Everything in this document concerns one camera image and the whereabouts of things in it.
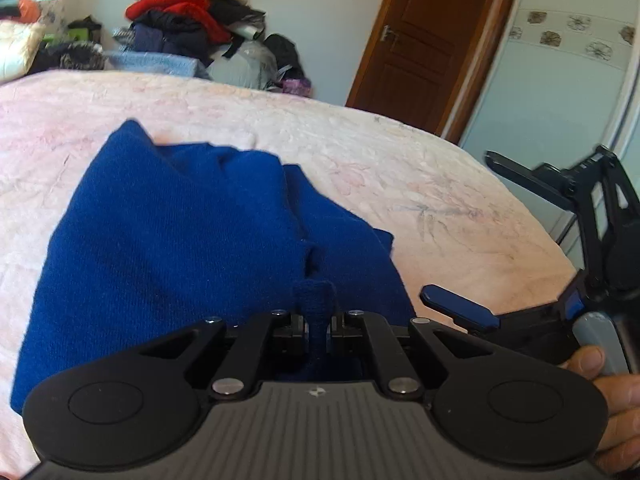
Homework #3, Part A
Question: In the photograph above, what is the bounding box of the pale grey-blue bundle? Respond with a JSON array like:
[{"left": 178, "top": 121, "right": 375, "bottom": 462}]
[{"left": 206, "top": 40, "right": 280, "bottom": 92}]

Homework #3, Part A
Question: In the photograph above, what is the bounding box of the light blue quilted blanket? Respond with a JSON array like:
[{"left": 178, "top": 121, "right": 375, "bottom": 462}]
[{"left": 102, "top": 50, "right": 211, "bottom": 81}]

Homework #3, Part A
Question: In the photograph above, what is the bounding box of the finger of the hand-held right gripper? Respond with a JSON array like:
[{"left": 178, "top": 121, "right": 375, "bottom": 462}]
[
  {"left": 419, "top": 284, "right": 502, "bottom": 333},
  {"left": 484, "top": 144, "right": 640, "bottom": 291}
]

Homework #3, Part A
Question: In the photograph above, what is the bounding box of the purple cloth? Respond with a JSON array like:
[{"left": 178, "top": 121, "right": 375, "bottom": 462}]
[{"left": 281, "top": 77, "right": 313, "bottom": 100}]

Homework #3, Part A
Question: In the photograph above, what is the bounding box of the pink floral bed blanket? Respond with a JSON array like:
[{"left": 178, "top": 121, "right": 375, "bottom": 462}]
[{"left": 0, "top": 70, "right": 577, "bottom": 480}]

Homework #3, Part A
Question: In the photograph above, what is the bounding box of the brown wooden door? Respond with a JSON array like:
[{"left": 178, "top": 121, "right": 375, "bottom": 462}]
[{"left": 345, "top": 0, "right": 527, "bottom": 145}]

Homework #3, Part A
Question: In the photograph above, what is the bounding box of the black bag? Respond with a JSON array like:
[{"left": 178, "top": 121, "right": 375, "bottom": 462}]
[{"left": 262, "top": 33, "right": 307, "bottom": 81}]

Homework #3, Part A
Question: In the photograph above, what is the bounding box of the dark fur garment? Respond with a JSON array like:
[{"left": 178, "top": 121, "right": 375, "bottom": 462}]
[{"left": 29, "top": 41, "right": 108, "bottom": 75}]

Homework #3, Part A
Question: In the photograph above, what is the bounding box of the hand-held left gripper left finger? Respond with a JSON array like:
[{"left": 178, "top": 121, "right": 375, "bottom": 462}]
[{"left": 135, "top": 310, "right": 308, "bottom": 401}]

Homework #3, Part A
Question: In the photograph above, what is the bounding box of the dark padded jacket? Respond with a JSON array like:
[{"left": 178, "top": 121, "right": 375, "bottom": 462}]
[{"left": 131, "top": 9, "right": 217, "bottom": 57}]

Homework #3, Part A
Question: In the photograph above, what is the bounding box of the white wardrobe with flower tiles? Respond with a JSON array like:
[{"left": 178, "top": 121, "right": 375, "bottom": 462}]
[{"left": 457, "top": 0, "right": 640, "bottom": 266}]

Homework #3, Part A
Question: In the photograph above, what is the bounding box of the person's right hand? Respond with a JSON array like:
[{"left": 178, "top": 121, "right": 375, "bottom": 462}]
[{"left": 561, "top": 345, "right": 640, "bottom": 479}]

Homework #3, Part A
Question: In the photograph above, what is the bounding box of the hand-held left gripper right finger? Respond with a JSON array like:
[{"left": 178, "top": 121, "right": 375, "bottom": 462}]
[{"left": 327, "top": 310, "right": 497, "bottom": 402}]

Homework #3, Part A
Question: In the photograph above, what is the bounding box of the floral pillow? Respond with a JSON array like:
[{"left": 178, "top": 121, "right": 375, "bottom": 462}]
[{"left": 36, "top": 0, "right": 68, "bottom": 26}]

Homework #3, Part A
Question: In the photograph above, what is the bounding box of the blue knit sweater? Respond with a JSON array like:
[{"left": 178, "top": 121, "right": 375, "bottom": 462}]
[{"left": 10, "top": 119, "right": 417, "bottom": 417}]

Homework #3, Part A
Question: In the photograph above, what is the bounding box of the red garment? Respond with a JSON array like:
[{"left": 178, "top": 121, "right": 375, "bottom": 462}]
[{"left": 125, "top": 0, "right": 233, "bottom": 46}]

